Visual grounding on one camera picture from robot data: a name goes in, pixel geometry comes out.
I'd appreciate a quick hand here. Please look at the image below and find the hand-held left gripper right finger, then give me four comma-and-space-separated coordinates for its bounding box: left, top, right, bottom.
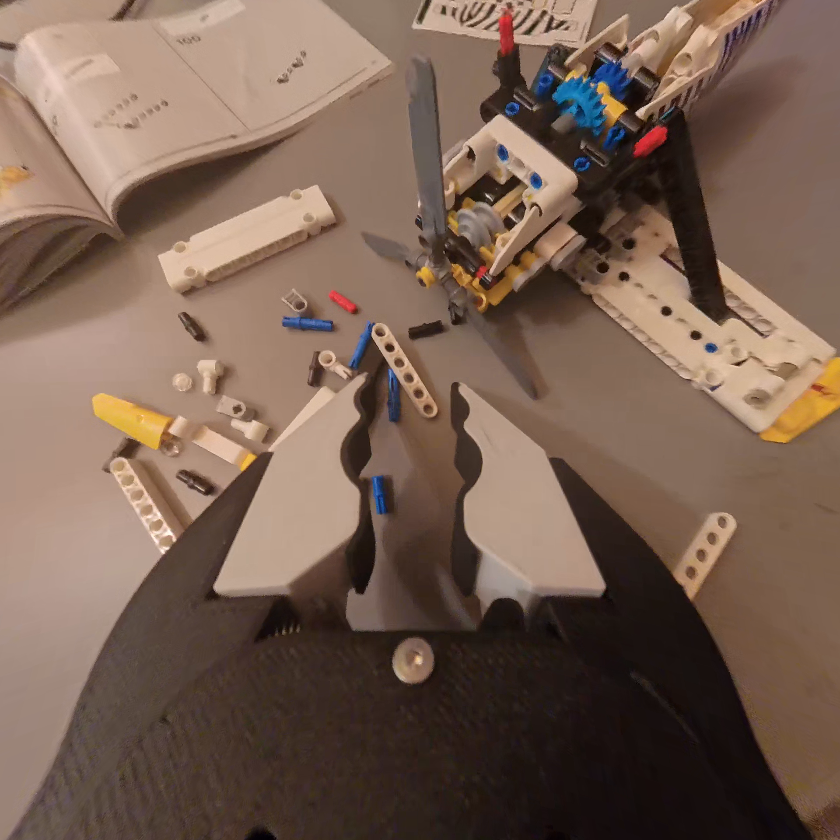
450, 382, 606, 602

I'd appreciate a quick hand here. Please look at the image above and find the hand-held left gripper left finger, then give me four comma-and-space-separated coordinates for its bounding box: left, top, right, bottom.
213, 373, 380, 599

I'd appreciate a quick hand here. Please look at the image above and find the lego plane model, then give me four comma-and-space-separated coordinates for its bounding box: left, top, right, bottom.
361, 0, 840, 445

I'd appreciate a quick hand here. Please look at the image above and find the white lego brick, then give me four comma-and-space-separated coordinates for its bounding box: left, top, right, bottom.
169, 416, 258, 468

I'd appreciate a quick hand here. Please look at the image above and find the white lego beam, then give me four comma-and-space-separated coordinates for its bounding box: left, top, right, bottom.
371, 323, 439, 420
108, 457, 192, 556
672, 512, 738, 601

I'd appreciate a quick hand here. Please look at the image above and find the yellow lego wedge piece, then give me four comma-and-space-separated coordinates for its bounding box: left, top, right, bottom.
92, 392, 175, 452

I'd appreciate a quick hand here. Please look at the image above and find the long white lego panel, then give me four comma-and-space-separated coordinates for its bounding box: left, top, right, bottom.
157, 185, 338, 294

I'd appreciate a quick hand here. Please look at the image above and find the open instruction booklet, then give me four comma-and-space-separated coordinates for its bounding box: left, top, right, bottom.
0, 0, 395, 311

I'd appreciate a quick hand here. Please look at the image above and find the zebra striped sticker sheet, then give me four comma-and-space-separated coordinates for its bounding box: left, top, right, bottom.
412, 0, 598, 48

